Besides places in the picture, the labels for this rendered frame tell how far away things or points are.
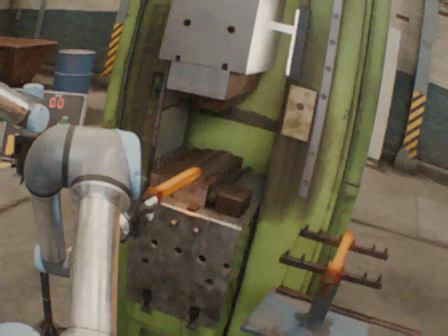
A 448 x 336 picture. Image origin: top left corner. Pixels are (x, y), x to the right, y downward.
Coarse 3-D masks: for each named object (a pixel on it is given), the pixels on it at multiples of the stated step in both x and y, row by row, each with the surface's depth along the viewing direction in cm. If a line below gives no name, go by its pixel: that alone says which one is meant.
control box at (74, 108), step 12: (48, 96) 162; (60, 96) 163; (72, 96) 164; (84, 96) 164; (48, 108) 161; (60, 108) 162; (72, 108) 163; (84, 108) 165; (48, 120) 160; (60, 120) 161; (72, 120) 162; (84, 120) 170; (12, 132) 156; (0, 156) 153
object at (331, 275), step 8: (352, 232) 145; (344, 240) 138; (344, 248) 132; (336, 256) 127; (344, 256) 127; (336, 264) 122; (328, 272) 115; (336, 272) 115; (328, 280) 110; (336, 280) 117; (328, 288) 114; (320, 296) 110
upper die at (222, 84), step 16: (176, 64) 155; (192, 64) 154; (176, 80) 156; (192, 80) 155; (208, 80) 153; (224, 80) 152; (240, 80) 165; (256, 80) 187; (208, 96) 154; (224, 96) 153
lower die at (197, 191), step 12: (180, 156) 190; (192, 156) 190; (204, 156) 192; (228, 156) 197; (168, 168) 175; (180, 168) 174; (216, 168) 181; (228, 168) 183; (240, 168) 200; (156, 180) 167; (168, 180) 165; (192, 180) 163; (216, 180) 170; (180, 192) 165; (192, 192) 164; (204, 192) 162; (204, 204) 164
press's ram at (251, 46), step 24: (192, 0) 148; (216, 0) 146; (240, 0) 143; (264, 0) 146; (168, 24) 152; (192, 24) 150; (216, 24) 148; (240, 24) 146; (264, 24) 155; (168, 48) 155; (192, 48) 152; (216, 48) 150; (240, 48) 148; (264, 48) 164; (240, 72) 150
